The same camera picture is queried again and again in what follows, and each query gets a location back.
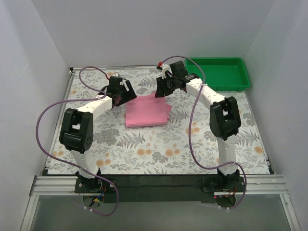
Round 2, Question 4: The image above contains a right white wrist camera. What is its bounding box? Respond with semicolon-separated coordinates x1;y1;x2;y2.
156;62;172;79

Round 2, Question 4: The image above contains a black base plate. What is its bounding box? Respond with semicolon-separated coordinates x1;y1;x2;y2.
74;178;115;193
198;175;244;193

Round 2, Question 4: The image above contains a green plastic bin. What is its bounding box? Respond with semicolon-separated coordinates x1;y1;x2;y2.
185;57;251;91

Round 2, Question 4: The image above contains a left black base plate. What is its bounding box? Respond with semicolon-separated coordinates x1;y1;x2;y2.
74;178;115;193

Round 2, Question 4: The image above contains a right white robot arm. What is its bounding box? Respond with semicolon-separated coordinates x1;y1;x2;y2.
155;61;241;191

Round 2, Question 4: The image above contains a pink t shirt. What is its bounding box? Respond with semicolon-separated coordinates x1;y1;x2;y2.
125;93;172;128

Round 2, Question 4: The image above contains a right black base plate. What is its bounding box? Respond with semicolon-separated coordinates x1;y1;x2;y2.
198;175;244;193

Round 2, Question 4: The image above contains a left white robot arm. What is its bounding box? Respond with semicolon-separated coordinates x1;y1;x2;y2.
59;74;137;193

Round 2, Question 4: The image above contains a floral patterned table mat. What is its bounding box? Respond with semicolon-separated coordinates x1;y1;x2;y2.
48;68;270;175

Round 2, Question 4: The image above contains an aluminium frame rail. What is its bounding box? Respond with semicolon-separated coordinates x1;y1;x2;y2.
21;174;300;231

